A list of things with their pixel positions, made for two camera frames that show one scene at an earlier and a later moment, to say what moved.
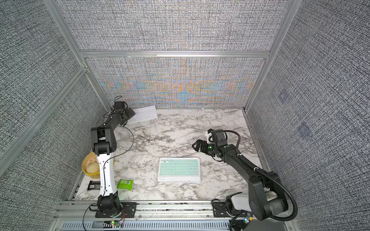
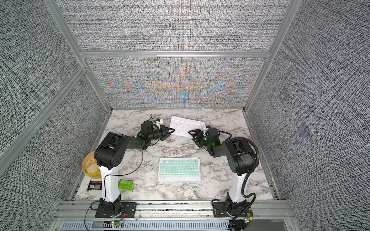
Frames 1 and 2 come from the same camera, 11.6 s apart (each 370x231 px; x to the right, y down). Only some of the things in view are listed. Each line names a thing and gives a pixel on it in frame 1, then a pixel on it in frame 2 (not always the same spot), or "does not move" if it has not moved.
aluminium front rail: x=85 y=211 does not move
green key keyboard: x=179 y=169 does not move
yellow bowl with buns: x=90 y=165 does not move
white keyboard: x=143 y=113 -> x=182 y=126
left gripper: x=130 y=112 -> x=164 y=130
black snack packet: x=94 y=185 does not move
